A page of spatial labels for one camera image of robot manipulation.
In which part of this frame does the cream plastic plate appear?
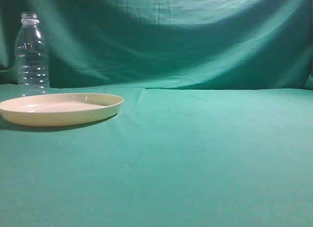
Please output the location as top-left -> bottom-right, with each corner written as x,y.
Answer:
0,93 -> 124,127

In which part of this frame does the clear plastic bottle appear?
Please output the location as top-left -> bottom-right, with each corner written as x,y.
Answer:
15,12 -> 50,97

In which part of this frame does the green cloth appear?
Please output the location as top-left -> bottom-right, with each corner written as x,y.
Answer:
0,0 -> 313,227

